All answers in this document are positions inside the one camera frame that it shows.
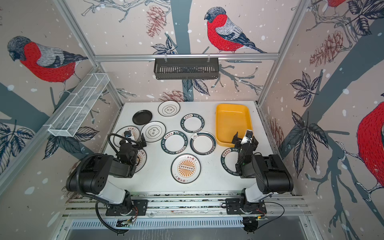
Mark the striped green rim plate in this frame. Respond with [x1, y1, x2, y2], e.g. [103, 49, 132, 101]
[190, 132, 217, 156]

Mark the orange sunburst plate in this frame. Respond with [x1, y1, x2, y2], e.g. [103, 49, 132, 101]
[113, 125, 141, 149]
[171, 154, 202, 184]
[135, 150, 147, 173]

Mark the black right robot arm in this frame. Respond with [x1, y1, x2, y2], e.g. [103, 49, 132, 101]
[232, 130, 294, 214]

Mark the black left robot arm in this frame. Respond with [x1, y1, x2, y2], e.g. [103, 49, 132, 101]
[66, 131, 148, 217]

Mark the yellow plastic bin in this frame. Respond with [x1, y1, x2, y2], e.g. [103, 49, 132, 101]
[216, 104, 253, 148]

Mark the white plate grey emblem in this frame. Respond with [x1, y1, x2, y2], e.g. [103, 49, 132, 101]
[141, 121, 167, 143]

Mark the small black plate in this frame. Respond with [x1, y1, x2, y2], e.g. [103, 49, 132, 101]
[132, 110, 153, 126]

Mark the white plate back centre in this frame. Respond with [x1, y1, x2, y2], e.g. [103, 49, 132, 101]
[158, 101, 181, 117]

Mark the green rim plate back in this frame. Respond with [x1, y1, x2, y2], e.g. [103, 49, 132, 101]
[180, 114, 205, 134]

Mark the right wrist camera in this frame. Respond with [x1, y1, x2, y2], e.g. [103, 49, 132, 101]
[241, 130, 253, 145]

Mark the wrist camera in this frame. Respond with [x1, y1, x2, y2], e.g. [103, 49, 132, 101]
[241, 130, 253, 145]
[124, 130, 135, 141]

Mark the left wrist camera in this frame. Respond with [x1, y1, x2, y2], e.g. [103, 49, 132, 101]
[124, 130, 135, 141]

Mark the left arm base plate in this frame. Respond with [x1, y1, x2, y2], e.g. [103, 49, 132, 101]
[106, 200, 149, 217]

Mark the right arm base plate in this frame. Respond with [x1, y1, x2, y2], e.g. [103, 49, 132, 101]
[222, 198, 267, 215]

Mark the white mesh wall shelf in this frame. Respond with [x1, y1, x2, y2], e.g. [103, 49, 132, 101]
[48, 73, 110, 137]

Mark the aluminium rail bed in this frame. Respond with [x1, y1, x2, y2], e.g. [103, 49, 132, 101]
[62, 194, 313, 220]

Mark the black hanging wire basket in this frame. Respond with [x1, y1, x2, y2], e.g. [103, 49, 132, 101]
[154, 58, 220, 80]

